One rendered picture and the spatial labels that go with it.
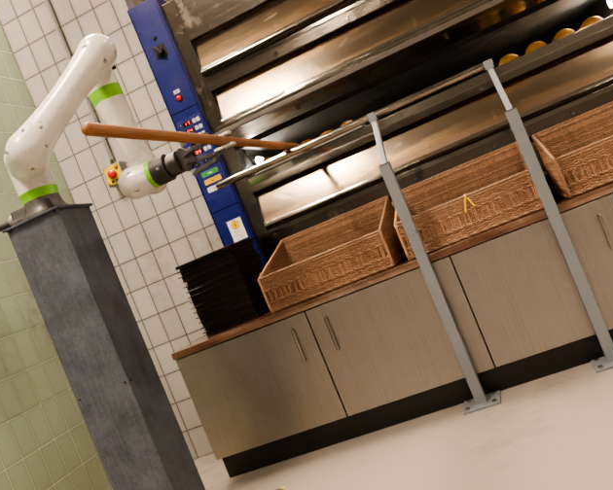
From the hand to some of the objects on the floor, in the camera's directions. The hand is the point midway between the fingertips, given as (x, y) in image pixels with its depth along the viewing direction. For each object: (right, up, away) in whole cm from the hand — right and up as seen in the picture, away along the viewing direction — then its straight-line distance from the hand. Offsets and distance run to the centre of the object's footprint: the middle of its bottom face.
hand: (223, 141), depth 230 cm
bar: (+86, -94, +43) cm, 134 cm away
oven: (+141, -72, +176) cm, 236 cm away
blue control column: (+54, -108, +201) cm, 234 cm away
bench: (+107, -86, +58) cm, 149 cm away
